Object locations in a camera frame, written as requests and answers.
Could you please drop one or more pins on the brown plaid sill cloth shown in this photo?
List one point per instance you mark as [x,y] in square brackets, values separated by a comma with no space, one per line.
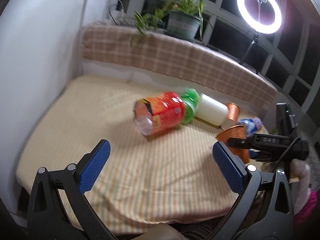
[173,57]

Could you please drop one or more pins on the small copper cup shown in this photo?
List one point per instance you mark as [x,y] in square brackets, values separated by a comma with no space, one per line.
[232,116]

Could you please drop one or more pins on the yellow checked table cloth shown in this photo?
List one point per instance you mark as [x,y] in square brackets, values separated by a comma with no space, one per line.
[168,177]

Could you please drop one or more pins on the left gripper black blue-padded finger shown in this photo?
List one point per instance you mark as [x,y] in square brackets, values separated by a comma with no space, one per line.
[263,208]
[58,208]

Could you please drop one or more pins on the orange red plastic cup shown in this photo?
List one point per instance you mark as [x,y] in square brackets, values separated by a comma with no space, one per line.
[158,113]

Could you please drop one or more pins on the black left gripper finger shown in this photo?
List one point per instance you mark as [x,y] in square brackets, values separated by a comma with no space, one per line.
[247,142]

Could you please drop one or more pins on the green plastic bottle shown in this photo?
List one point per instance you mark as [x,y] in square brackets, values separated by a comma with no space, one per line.
[190,99]

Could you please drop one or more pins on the large green potted plant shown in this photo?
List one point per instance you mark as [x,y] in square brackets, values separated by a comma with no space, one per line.
[185,18]

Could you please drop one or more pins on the black ring light stand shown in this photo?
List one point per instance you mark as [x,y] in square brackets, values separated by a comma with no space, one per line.
[254,41]

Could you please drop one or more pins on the large copper cup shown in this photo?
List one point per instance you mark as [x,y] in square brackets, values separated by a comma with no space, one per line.
[232,138]

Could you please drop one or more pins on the white cylindrical cup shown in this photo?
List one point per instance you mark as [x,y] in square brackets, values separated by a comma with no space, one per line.
[211,110]

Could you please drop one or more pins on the small green potted plant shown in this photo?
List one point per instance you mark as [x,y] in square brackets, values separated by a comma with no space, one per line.
[148,23]

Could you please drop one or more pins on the pink fabric item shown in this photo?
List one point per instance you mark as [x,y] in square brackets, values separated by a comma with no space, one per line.
[301,217]

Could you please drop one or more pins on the blue white crumpled bottle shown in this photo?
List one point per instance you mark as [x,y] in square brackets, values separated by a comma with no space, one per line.
[251,125]

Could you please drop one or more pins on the white ring light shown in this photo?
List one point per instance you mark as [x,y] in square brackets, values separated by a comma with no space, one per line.
[264,16]

